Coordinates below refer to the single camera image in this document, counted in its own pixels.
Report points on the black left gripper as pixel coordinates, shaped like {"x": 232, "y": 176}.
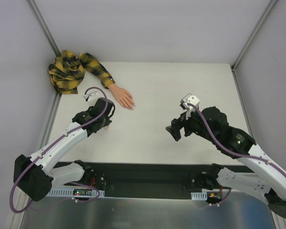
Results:
{"x": 108, "y": 108}

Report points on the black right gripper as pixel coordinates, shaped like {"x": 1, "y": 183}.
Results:
{"x": 178, "y": 128}

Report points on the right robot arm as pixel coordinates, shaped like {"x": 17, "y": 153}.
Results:
{"x": 212, "y": 125}

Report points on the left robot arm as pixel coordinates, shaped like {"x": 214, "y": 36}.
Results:
{"x": 36, "y": 174}

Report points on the mannequin hand with painted nails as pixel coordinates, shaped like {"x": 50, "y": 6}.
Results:
{"x": 122, "y": 96}

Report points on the yellow plaid shirt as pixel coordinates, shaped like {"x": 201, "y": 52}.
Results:
{"x": 68, "y": 71}

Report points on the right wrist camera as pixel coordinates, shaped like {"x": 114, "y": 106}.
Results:
{"x": 188, "y": 103}

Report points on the right white cable duct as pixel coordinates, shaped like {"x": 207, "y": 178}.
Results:
{"x": 205, "y": 195}

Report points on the white cable duct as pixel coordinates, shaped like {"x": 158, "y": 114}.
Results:
{"x": 75, "y": 192}
{"x": 205, "y": 195}

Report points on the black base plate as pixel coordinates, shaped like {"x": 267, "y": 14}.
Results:
{"x": 155, "y": 181}

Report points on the left white cable duct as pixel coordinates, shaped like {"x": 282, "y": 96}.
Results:
{"x": 75, "y": 192}

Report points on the aluminium frame post left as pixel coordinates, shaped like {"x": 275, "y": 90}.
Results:
{"x": 43, "y": 26}

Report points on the aluminium frame post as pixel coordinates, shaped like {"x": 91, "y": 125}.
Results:
{"x": 43, "y": 26}
{"x": 254, "y": 33}

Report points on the aluminium frame post right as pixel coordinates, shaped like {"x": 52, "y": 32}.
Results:
{"x": 254, "y": 33}

